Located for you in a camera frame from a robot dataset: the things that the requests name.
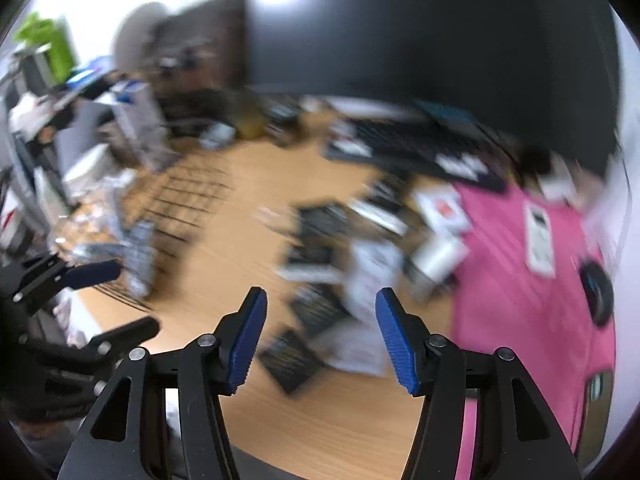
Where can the white tissue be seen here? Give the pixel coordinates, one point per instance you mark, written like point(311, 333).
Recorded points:
point(560, 180)

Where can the silver foil packet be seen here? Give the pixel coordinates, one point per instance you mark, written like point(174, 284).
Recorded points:
point(140, 255)

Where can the black keyboard with white keys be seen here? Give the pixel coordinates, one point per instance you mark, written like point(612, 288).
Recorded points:
point(415, 146)

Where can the green bag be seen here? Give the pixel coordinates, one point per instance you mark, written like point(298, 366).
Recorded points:
point(47, 40)

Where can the pink cloth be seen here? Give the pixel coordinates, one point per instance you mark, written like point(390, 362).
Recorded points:
point(500, 290)

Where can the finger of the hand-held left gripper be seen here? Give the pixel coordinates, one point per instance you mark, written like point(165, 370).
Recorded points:
point(125, 334)
point(95, 272)

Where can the wooden desktop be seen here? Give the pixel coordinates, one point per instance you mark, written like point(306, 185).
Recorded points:
point(220, 265)

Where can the dark cabinet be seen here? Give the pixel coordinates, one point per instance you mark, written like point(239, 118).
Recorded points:
point(205, 40)

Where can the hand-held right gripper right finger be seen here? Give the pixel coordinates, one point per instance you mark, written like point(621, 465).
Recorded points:
point(395, 347)

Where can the white paper sheet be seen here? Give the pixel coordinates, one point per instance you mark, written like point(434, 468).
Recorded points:
point(360, 352)

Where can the white card with red print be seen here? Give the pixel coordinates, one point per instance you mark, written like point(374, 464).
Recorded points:
point(442, 210)

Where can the black computer monitor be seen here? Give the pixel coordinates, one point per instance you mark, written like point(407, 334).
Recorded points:
point(425, 35)

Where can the black box with gold print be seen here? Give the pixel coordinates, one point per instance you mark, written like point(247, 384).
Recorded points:
point(320, 310)
point(290, 362)
point(322, 220)
point(310, 259)

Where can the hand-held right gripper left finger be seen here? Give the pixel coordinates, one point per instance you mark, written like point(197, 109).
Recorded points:
point(247, 342)

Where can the tan rimmed object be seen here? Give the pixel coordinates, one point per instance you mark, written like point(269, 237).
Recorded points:
point(597, 410)

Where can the black computer mouse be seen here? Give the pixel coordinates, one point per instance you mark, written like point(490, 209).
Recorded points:
point(597, 292)

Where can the white and blue box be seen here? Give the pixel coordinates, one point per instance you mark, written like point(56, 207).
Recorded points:
point(140, 120)

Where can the white remote control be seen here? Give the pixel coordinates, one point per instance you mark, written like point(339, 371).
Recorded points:
point(539, 240)

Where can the white printed packet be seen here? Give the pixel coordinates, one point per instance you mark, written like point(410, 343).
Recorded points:
point(372, 270)

